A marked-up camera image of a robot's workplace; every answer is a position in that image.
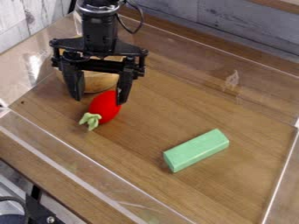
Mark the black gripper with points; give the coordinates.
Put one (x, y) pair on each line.
(98, 51)

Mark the red plush strawberry toy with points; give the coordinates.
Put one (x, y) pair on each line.
(104, 110)

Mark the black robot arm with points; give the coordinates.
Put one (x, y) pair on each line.
(106, 7)

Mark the wooden bowl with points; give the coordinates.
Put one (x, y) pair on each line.
(98, 81)

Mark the green rectangular block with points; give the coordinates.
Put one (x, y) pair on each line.
(197, 149)

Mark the clear acrylic tray barrier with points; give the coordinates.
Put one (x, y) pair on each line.
(108, 173)

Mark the black metal bracket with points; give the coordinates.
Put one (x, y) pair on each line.
(40, 214)

